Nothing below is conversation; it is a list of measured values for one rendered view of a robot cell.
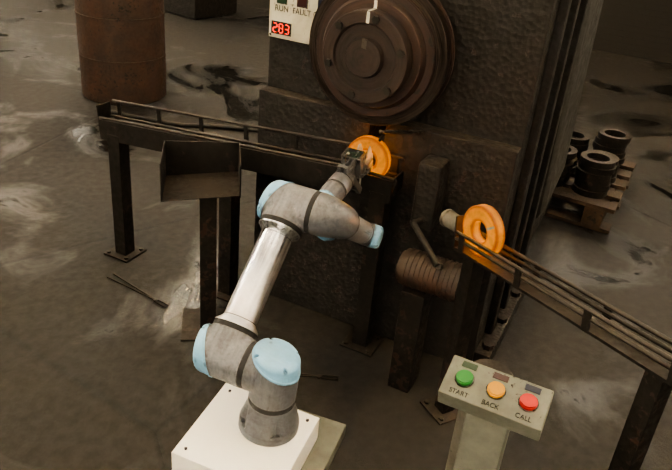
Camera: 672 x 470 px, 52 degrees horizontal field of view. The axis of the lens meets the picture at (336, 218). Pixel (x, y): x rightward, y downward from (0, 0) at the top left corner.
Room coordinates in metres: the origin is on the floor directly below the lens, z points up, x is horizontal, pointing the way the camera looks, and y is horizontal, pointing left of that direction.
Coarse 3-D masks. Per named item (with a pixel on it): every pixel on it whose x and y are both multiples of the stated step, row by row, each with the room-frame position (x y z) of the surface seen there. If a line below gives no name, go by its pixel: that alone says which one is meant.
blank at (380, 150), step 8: (368, 136) 2.21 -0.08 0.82; (352, 144) 2.21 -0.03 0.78; (368, 144) 2.19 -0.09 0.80; (376, 144) 2.18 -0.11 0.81; (384, 144) 2.19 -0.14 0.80; (376, 152) 2.18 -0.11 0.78; (384, 152) 2.17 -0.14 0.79; (376, 160) 2.17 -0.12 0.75; (384, 160) 2.16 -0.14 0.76; (376, 168) 2.17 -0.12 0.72; (384, 168) 2.16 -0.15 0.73
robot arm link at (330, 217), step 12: (324, 192) 1.64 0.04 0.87; (324, 204) 1.58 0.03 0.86; (336, 204) 1.60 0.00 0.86; (312, 216) 1.57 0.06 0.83; (324, 216) 1.57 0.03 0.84; (336, 216) 1.58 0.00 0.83; (348, 216) 1.60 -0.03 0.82; (312, 228) 1.56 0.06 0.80; (324, 228) 1.56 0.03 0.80; (336, 228) 1.57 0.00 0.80; (348, 228) 1.60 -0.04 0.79; (360, 228) 1.71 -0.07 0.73; (372, 228) 1.88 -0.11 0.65; (348, 240) 1.91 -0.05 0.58; (360, 240) 1.79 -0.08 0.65; (372, 240) 1.87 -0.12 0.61
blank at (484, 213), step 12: (480, 204) 1.86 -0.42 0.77; (468, 216) 1.86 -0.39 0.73; (480, 216) 1.82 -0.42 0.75; (492, 216) 1.78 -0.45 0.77; (468, 228) 1.85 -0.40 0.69; (492, 228) 1.77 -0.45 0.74; (504, 228) 1.77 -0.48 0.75; (480, 240) 1.82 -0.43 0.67; (492, 240) 1.76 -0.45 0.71; (504, 240) 1.76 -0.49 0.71
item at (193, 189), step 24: (168, 144) 2.24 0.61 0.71; (192, 144) 2.26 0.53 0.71; (216, 144) 2.27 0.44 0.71; (168, 168) 2.24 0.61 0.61; (192, 168) 2.26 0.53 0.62; (216, 168) 2.27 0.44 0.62; (240, 168) 2.09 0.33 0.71; (168, 192) 2.11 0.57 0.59; (192, 192) 2.11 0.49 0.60; (216, 192) 2.11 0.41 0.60; (240, 192) 2.09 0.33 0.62; (216, 216) 2.15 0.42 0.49; (216, 240) 2.15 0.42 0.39; (216, 264) 2.15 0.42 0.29; (192, 312) 2.23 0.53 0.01; (216, 312) 2.25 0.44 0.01; (192, 336) 2.08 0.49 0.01
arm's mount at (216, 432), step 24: (216, 408) 1.33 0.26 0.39; (240, 408) 1.34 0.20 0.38; (192, 432) 1.24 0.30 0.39; (216, 432) 1.25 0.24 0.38; (240, 432) 1.26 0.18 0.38; (312, 432) 1.30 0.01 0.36; (192, 456) 1.16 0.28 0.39; (216, 456) 1.17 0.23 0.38; (240, 456) 1.18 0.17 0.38; (264, 456) 1.19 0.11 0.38; (288, 456) 1.20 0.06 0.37
